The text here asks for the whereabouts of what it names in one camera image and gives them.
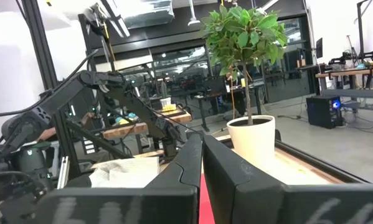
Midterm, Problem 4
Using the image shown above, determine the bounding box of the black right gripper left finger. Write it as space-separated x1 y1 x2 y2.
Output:
33 134 203 224

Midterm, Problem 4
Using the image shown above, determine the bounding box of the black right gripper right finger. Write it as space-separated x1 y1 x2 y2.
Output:
203 135 373 224

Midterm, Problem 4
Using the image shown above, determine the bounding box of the grey waffle-weave towel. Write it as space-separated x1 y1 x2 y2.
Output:
88 156 161 189

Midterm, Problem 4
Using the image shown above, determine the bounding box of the wooden workbench with towels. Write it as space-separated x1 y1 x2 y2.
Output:
101 105 193 153

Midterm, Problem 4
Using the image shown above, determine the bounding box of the pink plastic bin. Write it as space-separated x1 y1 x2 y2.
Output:
199 173 215 224

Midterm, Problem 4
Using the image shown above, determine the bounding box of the white plant pot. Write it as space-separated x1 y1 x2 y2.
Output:
226 114 276 166

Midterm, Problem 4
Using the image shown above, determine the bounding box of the black computer tower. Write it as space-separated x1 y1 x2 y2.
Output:
306 95 344 130

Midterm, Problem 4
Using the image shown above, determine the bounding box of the person's hand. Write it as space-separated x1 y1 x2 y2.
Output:
38 126 58 141

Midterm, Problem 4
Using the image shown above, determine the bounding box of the green leafy small tree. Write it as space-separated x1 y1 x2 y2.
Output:
201 4 288 126

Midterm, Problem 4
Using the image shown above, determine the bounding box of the wooden workbench with robot arms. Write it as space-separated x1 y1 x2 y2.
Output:
315 45 373 96

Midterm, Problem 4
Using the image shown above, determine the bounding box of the small black monitor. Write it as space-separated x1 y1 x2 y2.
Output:
315 37 324 60

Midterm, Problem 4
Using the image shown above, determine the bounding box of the black aluminium rig frame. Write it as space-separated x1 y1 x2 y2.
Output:
16 0 371 187

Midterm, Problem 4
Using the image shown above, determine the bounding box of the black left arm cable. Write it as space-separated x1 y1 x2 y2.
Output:
0 49 100 120

